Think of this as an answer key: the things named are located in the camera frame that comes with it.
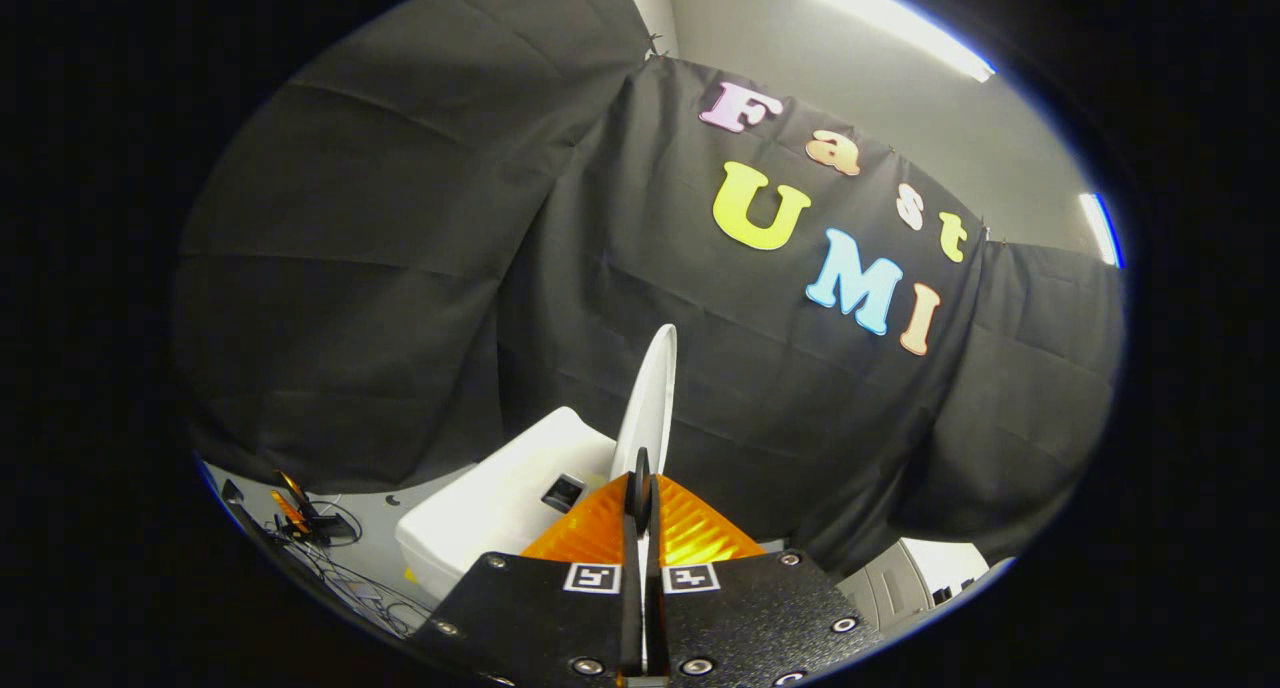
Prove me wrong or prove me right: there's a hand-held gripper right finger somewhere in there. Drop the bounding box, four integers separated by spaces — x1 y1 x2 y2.
645 471 886 688

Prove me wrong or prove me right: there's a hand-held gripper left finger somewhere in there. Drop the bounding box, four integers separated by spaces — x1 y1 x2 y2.
410 448 649 688

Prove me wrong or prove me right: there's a white toilet lid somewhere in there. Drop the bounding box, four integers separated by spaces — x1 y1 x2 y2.
610 324 679 494

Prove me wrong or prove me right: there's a white toilet tank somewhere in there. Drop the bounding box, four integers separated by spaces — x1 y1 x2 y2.
395 406 623 605

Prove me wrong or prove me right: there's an orange black tool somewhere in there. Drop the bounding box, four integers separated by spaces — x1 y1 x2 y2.
270 468 361 549

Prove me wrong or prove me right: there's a black backdrop cloth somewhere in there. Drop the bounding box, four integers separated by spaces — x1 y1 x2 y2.
175 0 1128 581

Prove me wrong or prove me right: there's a small ceiling light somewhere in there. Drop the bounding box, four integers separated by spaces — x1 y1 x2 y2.
1078 193 1124 268

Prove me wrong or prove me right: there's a large ceiling light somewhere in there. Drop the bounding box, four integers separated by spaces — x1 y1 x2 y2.
800 0 997 83

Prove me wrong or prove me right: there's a black cable bundle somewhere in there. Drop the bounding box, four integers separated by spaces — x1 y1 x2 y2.
275 533 433 641

